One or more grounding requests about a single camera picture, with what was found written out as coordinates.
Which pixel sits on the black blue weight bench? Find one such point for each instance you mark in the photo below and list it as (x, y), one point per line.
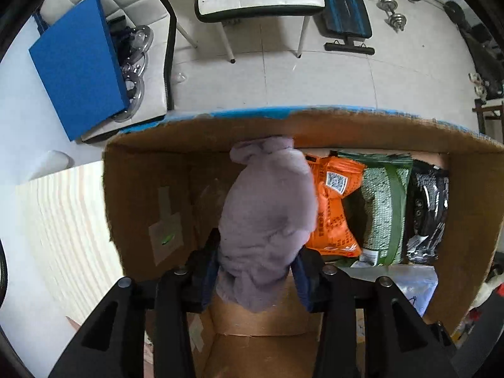
(348, 22)

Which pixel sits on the blue flat board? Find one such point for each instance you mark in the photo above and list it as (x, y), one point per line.
(79, 69)

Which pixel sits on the open cardboard box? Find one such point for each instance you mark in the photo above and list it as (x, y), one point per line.
(164, 191)

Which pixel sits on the green snack bag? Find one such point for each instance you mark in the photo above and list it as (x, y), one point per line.
(384, 189)

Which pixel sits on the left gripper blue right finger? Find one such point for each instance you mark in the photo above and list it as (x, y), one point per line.
(306, 271)

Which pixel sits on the blue tissue pack brown bear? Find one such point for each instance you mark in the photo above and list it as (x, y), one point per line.
(417, 282)

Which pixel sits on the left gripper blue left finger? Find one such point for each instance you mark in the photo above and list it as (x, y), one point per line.
(210, 267)

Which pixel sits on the orange snack bag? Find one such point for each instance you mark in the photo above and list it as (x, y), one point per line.
(334, 179)

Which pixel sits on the black snack bag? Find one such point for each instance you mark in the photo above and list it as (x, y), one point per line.
(426, 212)

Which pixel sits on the chrome dumbbell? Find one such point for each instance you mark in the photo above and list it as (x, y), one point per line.
(395, 20)

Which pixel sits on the purple cloth silver dish sponge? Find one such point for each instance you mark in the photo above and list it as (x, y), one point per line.
(268, 216)

